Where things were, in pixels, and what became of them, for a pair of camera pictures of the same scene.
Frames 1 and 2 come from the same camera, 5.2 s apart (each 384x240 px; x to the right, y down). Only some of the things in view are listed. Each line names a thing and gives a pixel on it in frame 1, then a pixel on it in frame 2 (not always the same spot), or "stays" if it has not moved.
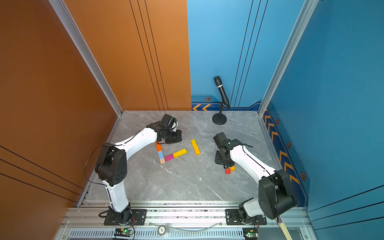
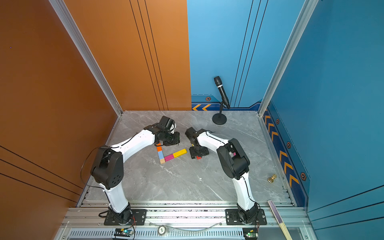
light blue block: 161,155 stays
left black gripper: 179,139 stays
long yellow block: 180,153 stays
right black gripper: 217,160 -> 204,152
